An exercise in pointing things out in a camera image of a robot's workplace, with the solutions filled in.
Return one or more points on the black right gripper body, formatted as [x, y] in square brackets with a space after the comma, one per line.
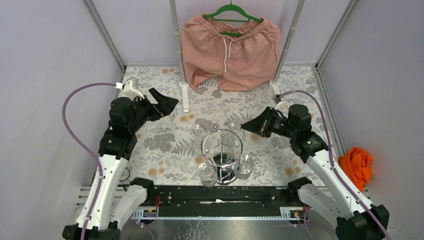
[271, 123]

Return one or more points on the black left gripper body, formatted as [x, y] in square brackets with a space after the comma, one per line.
[154, 108]

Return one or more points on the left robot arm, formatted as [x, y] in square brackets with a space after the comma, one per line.
[100, 219]

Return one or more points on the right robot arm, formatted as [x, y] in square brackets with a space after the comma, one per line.
[348, 210]

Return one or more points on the chrome wine glass rack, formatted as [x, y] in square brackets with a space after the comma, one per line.
[221, 147]

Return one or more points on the floral table mat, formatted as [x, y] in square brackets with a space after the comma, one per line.
[164, 151]

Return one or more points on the pink shorts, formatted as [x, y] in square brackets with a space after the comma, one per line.
[241, 57]

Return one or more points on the orange cloth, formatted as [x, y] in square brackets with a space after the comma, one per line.
[356, 164]

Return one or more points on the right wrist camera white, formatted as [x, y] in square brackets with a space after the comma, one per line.
[280, 104]

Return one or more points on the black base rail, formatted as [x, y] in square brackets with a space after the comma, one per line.
[170, 202]

